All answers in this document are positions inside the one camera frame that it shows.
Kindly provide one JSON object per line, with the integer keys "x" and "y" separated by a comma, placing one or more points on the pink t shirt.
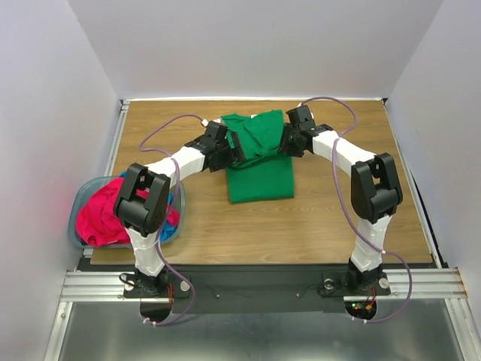
{"x": 95, "y": 223}

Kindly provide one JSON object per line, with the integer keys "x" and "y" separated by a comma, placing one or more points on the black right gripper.
{"x": 285, "y": 139}

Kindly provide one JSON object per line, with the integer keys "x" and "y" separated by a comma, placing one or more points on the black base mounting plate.
{"x": 254, "y": 289}

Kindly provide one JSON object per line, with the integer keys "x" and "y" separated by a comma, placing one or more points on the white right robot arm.
{"x": 375, "y": 190}

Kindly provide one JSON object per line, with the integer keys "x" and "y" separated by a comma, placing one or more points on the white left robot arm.
{"x": 149, "y": 277}

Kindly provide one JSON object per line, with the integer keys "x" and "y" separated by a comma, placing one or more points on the grey plastic bin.
{"x": 178, "y": 203}

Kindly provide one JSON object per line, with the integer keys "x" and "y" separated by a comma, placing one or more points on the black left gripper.
{"x": 234, "y": 156}

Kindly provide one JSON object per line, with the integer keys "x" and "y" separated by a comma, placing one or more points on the blue t shirt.
{"x": 144, "y": 201}

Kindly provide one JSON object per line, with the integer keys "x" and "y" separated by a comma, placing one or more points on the green t shirt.
{"x": 265, "y": 174}

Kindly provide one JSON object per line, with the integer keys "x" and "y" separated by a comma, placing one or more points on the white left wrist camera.
{"x": 205, "y": 122}

